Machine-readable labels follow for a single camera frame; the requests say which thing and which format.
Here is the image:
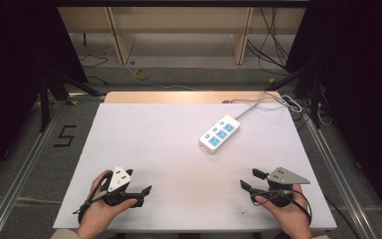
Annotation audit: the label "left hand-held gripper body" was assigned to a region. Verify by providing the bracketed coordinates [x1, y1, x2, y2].
[100, 165, 145, 207]

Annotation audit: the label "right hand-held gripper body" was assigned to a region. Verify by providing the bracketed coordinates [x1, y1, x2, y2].
[265, 166, 311, 208]

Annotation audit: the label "white power strip blue sockets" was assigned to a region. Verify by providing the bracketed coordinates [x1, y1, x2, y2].
[198, 115, 242, 155]

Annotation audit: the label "person's left hand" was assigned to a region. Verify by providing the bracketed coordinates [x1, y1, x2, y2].
[77, 169, 138, 235]

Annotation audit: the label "person's right hand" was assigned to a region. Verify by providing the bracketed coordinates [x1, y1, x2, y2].
[254, 183, 313, 235]

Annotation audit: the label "white table cover sheet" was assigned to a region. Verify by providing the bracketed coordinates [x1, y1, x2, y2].
[52, 102, 338, 233]

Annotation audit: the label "black metal stand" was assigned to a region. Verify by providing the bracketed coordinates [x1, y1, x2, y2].
[266, 59, 323, 130]
[37, 67, 103, 133]

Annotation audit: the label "yellow tape roll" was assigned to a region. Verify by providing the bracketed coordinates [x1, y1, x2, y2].
[134, 67, 152, 81]

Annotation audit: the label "dark curtain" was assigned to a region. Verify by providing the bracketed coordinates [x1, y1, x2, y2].
[0, 0, 90, 195]
[284, 0, 382, 231]

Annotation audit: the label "beige wooden desk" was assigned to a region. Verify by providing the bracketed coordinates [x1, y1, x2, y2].
[57, 6, 308, 66]

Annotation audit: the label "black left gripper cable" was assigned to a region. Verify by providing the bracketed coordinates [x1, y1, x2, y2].
[72, 173, 113, 224]

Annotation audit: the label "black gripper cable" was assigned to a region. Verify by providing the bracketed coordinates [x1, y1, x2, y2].
[72, 173, 113, 224]
[250, 188, 361, 239]

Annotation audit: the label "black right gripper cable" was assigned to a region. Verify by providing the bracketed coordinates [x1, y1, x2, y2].
[250, 188, 361, 239]

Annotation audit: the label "aluminium floor rail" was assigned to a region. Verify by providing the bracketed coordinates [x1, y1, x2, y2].
[301, 112, 381, 239]
[0, 99, 68, 239]

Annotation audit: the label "grey power strip cable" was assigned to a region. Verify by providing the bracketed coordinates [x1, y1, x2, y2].
[234, 91, 303, 121]

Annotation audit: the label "thin black floor cable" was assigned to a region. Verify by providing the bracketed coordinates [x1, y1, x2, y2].
[79, 54, 110, 86]

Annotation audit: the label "bundle of black cables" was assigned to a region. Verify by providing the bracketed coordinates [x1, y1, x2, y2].
[246, 7, 296, 73]

